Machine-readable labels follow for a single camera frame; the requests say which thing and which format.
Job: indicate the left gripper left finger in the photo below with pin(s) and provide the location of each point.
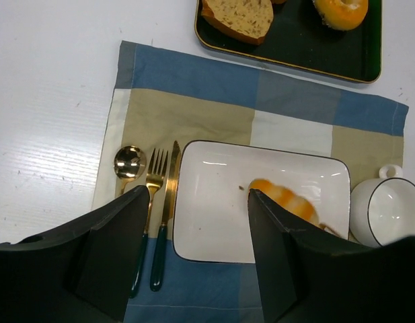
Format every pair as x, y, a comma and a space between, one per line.
81, 271

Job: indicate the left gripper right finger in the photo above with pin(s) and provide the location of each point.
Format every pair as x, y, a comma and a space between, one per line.
308, 275

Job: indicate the striped croissant bread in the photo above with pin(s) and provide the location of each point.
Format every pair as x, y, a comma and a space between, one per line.
291, 202

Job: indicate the bread slice lower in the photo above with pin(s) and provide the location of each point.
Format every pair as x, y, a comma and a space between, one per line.
246, 21

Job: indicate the white rectangular plate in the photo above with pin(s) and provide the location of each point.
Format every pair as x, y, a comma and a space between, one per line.
211, 214

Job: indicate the checkered blue cloth placemat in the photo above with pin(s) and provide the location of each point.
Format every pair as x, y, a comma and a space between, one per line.
163, 97

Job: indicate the dark green rectangular tray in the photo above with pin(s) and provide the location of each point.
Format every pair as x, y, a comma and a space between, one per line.
298, 39

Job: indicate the orange donut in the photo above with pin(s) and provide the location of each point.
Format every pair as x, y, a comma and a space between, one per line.
342, 15

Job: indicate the gold knife green handle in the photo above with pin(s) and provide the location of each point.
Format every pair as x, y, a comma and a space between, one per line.
158, 264

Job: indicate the white two-handled cup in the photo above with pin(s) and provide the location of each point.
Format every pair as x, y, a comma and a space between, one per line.
382, 210

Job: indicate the gold spoon green handle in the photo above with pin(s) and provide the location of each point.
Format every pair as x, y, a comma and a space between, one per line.
129, 164

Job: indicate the gold fork green handle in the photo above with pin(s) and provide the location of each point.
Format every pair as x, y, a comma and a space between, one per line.
154, 181

